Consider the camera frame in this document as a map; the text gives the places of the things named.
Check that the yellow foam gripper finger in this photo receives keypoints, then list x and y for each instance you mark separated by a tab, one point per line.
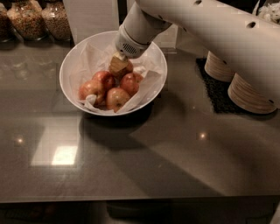
118	56

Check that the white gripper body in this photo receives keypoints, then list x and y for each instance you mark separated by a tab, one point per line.
129	45

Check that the red apple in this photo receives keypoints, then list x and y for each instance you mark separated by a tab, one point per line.
92	87
116	98
105	78
127	68
130	83

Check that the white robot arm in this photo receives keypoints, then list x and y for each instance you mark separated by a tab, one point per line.
216	169

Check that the white bowl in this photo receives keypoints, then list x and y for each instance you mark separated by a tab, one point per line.
73	61

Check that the white paper liner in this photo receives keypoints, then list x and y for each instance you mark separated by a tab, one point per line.
90	55

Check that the left clear sign holder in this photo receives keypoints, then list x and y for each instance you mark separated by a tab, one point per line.
90	17

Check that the right glass cereal jar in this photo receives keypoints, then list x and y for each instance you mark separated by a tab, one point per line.
55	17

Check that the glass cereal jar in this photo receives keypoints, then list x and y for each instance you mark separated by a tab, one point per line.
55	17
26	18

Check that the rear stack paper bowls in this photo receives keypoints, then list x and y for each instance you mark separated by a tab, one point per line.
218	69

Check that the stack paper bowls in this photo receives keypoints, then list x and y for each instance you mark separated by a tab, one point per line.
218	69
246	97

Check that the black mesh mat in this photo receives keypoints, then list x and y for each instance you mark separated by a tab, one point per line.
217	92

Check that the middle glass cereal jar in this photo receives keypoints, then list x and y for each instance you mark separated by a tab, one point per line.
26	18

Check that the front stack paper bowls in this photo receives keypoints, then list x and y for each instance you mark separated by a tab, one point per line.
246	97

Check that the white napkin pile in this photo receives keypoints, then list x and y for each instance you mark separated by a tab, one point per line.
269	10

